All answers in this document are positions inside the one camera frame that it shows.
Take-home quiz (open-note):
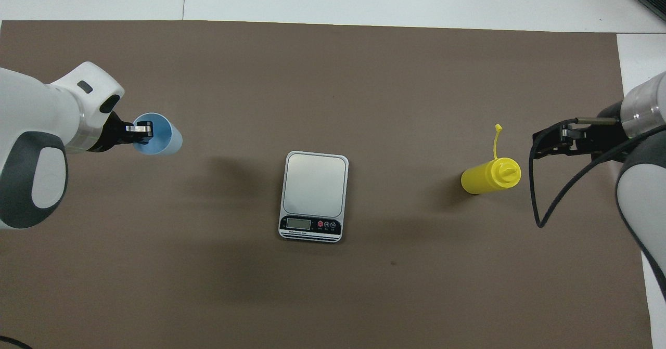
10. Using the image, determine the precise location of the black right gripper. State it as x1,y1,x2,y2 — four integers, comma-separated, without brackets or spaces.
534,102,629,158

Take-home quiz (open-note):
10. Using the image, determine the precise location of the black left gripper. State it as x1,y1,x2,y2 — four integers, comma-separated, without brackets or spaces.
96,111,155,153

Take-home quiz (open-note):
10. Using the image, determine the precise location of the light blue plastic cup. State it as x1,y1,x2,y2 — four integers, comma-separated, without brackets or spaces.
132,112,183,157

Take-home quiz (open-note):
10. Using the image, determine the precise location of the yellow squeeze bottle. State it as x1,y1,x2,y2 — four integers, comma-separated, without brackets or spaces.
461,124,521,195

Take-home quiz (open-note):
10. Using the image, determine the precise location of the silver digital kitchen scale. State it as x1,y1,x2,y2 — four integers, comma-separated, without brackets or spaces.
278,151,350,244

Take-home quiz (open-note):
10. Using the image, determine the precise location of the brown paper mat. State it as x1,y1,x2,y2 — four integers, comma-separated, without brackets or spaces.
0,20,654,349

